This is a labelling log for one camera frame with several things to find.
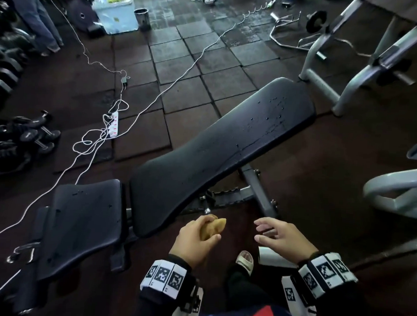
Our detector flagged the person's left hand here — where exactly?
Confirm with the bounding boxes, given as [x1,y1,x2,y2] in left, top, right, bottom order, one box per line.
[168,213,224,270]

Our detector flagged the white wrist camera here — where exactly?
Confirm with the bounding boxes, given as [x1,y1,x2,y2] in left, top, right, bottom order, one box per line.
[279,275,320,316]
[172,285,205,316]

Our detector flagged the pale grey cable machine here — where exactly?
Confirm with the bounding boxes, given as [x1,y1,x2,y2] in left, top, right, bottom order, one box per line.
[257,246,299,270]

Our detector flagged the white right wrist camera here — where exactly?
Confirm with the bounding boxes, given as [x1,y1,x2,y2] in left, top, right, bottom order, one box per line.
[279,275,320,316]

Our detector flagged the person's left forearm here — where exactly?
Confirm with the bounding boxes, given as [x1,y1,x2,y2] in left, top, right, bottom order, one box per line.
[129,290,189,316]

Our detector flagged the person's right hand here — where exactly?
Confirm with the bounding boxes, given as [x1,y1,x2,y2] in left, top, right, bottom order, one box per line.
[252,217,320,266]

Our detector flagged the pale grey curved machine frame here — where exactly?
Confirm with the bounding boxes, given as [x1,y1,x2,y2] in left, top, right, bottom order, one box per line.
[361,139,417,221]

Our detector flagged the brown cleaning cloth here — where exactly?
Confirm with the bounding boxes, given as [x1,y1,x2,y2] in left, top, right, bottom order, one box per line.
[199,213,227,243]

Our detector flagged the person's right forearm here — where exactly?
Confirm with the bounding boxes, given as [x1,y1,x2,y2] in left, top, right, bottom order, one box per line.
[315,281,390,316]

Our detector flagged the marker wristband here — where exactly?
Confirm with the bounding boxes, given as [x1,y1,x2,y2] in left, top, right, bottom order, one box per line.
[293,250,360,301]
[139,253,198,301]

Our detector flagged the long white cord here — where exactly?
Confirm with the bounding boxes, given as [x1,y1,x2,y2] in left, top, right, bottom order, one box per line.
[0,0,271,259]

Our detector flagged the small metal bucket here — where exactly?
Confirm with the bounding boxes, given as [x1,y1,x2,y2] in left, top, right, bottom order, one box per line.
[133,7,153,32]

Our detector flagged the pile of black dumbbells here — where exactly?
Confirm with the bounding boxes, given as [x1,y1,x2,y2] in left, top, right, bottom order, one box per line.
[0,2,68,183]

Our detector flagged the chrome trap bar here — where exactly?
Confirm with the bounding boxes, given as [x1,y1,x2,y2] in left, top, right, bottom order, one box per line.
[268,9,331,61]

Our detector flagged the black toothed adjustment rail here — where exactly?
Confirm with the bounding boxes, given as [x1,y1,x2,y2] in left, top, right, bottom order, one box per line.
[182,183,256,217]

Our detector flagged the left marker wristband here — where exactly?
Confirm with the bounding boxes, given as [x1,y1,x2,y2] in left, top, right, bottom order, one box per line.
[139,253,198,301]

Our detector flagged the translucent plastic storage box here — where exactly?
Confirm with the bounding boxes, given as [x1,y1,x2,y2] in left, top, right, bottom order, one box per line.
[91,0,141,36]

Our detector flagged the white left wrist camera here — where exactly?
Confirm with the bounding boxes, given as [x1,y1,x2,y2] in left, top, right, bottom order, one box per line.
[172,285,205,316]

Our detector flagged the white power strip red switches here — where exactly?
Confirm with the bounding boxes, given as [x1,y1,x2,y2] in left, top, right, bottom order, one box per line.
[107,111,121,139]

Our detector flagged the small black weight plate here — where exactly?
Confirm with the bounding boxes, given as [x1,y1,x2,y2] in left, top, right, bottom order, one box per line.
[375,56,417,87]
[305,9,329,35]

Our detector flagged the large black weight plate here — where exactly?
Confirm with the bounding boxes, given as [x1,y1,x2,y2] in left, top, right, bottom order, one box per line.
[64,0,106,39]

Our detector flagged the pale grey plate machine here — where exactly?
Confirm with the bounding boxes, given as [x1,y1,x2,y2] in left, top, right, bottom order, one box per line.
[296,0,417,121]

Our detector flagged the right marker wristband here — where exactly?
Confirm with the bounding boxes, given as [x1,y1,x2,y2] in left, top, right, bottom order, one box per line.
[293,250,360,301]

